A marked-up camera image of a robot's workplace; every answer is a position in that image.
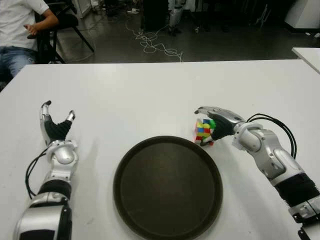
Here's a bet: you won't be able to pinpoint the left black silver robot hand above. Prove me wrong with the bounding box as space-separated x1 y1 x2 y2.
39 99 76 147

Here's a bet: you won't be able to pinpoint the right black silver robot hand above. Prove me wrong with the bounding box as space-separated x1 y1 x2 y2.
193 106 247 147

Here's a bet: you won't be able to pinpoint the multicoloured Rubik's cube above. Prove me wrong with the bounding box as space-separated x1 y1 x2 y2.
192 117 216 146

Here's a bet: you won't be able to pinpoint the dark round plate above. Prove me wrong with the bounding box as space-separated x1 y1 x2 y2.
112 135 223 240

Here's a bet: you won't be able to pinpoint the white side table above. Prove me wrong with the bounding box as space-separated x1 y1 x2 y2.
291 46 320 75

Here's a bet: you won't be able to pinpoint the black chair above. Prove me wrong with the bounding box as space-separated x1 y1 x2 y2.
27 0 96 64

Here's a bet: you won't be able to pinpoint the folded silver stand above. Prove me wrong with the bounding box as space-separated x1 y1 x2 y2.
254 8 267 28

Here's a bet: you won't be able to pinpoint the seated person in white shirt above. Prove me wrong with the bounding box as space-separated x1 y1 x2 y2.
0 0 60 83

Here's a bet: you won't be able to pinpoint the white framed panel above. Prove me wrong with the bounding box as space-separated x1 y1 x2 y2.
72 0 92 19

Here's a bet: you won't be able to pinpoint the black floor cabinet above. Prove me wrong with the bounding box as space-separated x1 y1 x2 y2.
141 0 171 31

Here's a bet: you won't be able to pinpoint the white cabinet with black base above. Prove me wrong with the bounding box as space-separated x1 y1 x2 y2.
283 0 320 33

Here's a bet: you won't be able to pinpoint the left arm black cables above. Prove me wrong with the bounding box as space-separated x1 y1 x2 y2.
24 149 51 200

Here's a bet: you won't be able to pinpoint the tangled white floor cable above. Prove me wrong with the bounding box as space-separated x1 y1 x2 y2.
124 17 185 63

